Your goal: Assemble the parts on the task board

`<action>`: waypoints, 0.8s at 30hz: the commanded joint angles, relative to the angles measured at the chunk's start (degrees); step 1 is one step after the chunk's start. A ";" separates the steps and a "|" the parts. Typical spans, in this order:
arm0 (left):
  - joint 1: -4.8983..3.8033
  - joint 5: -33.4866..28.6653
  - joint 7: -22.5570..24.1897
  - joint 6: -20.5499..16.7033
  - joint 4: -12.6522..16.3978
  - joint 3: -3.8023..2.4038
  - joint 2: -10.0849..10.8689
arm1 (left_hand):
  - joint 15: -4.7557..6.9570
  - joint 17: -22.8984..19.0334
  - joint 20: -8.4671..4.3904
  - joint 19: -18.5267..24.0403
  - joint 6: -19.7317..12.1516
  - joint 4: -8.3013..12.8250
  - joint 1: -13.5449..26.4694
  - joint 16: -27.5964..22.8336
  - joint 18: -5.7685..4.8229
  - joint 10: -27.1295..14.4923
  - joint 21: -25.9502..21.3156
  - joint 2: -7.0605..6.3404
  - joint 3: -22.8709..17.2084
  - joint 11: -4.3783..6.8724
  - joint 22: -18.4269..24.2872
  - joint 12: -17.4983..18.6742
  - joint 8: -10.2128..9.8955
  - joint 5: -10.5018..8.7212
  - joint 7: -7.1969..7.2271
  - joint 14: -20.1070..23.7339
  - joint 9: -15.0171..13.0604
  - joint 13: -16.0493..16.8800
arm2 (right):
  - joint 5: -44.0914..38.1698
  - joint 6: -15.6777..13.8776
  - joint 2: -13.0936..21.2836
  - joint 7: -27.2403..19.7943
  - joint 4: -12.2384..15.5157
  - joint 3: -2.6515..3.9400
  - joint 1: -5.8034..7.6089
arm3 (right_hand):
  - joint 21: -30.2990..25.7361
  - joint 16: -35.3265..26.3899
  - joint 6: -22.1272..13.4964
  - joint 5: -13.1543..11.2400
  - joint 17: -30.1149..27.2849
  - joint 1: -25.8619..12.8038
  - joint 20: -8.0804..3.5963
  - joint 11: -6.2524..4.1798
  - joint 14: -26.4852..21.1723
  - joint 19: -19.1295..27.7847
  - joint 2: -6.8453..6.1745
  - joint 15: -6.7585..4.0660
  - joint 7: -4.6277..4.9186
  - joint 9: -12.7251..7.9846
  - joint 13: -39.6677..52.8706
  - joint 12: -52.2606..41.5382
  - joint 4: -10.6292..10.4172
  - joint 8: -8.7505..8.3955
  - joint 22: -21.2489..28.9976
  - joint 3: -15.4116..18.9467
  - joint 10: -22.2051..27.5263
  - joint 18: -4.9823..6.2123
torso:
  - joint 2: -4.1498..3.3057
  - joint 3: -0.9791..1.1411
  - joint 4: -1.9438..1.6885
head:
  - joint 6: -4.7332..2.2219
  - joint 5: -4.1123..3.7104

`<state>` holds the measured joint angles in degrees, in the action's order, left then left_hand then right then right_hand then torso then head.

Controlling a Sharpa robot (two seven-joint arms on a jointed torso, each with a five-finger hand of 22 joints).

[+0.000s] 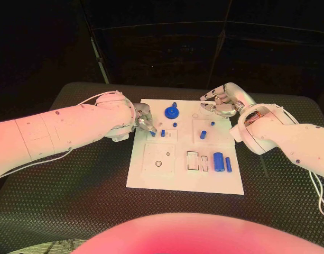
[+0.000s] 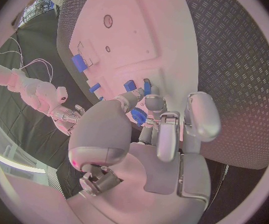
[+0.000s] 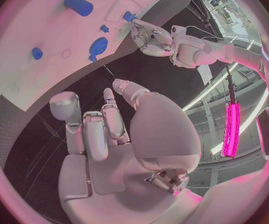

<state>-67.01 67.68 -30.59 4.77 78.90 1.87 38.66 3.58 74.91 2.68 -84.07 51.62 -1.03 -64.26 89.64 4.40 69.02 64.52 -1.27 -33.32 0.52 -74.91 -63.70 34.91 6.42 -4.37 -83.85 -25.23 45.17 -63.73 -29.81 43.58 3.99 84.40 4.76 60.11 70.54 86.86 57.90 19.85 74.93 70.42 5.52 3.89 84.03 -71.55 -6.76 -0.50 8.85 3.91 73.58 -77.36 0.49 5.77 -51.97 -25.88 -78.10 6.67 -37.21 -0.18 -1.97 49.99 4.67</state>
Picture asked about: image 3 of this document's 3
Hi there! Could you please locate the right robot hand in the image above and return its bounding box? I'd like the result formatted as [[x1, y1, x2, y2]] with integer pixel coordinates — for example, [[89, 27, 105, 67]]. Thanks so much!
[[49, 79, 203, 224]]

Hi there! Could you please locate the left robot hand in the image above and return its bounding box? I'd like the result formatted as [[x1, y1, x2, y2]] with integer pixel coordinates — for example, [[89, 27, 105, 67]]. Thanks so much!
[[130, 18, 174, 58]]

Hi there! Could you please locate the blue plug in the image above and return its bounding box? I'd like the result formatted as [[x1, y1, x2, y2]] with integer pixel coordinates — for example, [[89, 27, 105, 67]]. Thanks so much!
[[122, 11, 139, 23]]

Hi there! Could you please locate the white task board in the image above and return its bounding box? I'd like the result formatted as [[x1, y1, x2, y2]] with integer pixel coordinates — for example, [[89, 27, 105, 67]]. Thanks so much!
[[0, 0, 181, 112]]

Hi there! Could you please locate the blue gear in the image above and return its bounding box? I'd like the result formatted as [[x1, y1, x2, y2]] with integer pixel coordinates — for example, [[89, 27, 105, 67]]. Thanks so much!
[[89, 36, 109, 56]]

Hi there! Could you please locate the large blue cylinder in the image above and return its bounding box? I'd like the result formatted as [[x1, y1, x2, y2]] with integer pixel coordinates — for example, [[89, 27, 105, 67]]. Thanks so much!
[[63, 0, 94, 17]]

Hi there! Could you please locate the short blue cylinder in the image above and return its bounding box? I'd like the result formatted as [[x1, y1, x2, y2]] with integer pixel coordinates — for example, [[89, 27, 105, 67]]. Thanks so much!
[[31, 47, 44, 61]]

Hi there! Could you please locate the glowing light bar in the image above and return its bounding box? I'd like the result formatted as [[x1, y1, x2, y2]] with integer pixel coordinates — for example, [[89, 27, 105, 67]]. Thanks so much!
[[220, 102, 241, 158]]

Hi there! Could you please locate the white cable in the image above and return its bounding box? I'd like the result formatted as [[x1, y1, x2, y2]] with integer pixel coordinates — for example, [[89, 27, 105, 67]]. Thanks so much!
[[184, 25, 220, 39], [200, 36, 226, 41]]

